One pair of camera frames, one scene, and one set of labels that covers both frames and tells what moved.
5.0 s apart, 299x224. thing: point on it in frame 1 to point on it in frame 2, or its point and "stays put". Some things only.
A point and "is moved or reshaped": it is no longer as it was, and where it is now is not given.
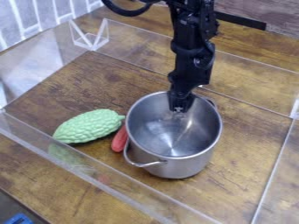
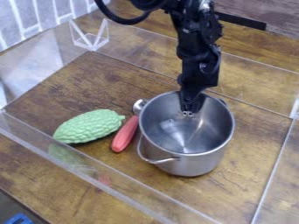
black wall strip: (238, 20) stays put
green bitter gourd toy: (89, 125) stays put
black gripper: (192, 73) to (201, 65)
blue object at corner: (19, 218) stays put
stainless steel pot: (181, 138) is moved or reshaped
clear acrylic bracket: (89, 39) stays put
